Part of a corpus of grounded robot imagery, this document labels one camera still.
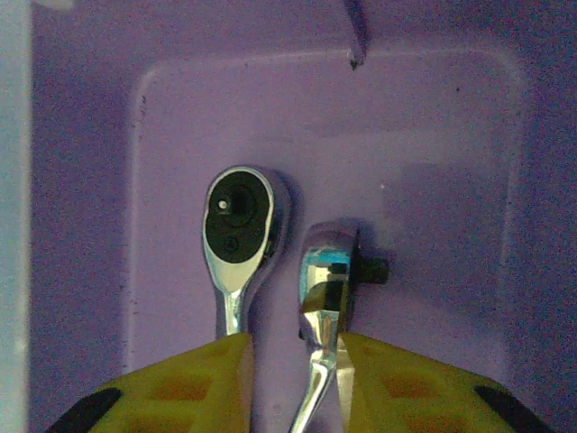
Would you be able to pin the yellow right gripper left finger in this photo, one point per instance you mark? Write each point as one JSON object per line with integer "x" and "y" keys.
{"x": 180, "y": 397}

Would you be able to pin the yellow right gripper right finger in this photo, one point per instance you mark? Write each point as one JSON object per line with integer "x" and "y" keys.
{"x": 414, "y": 397}

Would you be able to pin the chrome ratchet wrench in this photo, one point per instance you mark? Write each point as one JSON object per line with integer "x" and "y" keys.
{"x": 239, "y": 216}
{"x": 322, "y": 279}

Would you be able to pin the purple tool box base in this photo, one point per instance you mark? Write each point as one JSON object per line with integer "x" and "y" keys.
{"x": 405, "y": 135}

